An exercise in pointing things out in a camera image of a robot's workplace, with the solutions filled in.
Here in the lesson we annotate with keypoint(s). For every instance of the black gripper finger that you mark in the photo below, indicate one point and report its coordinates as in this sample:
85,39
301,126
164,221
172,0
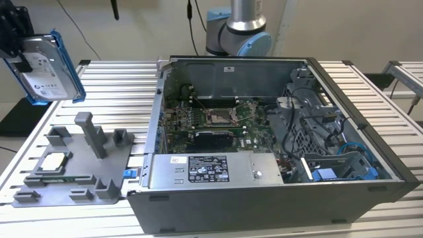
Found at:
22,64

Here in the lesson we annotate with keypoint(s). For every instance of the hard disk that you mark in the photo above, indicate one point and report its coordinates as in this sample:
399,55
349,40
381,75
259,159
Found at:
45,72

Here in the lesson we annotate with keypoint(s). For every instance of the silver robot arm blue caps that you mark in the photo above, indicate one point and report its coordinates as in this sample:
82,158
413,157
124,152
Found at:
240,27

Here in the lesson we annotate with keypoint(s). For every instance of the grey metal disk bay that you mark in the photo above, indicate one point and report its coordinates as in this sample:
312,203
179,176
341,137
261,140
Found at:
336,166

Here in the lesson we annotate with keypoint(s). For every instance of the flat black box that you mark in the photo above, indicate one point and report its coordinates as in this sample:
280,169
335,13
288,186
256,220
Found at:
20,119

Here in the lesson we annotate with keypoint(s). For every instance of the black hanging stick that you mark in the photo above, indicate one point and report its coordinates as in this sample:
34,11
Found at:
115,10

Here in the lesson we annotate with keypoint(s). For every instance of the silver CPU chip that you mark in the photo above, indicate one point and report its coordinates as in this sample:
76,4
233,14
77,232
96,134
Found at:
52,161

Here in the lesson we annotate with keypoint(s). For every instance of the green RAM stick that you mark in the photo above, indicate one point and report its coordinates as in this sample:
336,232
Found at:
58,178

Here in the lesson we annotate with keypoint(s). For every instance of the grey plastic parts rack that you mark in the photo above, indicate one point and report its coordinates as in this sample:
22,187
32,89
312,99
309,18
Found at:
82,173

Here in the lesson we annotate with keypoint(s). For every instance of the blue case latch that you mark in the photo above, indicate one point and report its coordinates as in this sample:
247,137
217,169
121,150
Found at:
128,173

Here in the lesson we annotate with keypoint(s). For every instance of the CPU socket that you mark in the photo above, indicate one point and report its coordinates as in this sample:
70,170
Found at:
221,116

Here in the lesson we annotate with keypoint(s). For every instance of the black graphics card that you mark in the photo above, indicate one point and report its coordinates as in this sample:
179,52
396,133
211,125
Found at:
212,140

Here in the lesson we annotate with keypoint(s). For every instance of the silver power supply unit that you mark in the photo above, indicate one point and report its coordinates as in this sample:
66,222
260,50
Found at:
215,169

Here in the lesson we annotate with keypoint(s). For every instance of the open black PC case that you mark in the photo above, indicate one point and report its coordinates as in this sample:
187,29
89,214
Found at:
231,210

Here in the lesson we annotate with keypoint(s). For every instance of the aluminium slat side table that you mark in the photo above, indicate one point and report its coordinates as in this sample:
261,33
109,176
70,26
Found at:
405,74

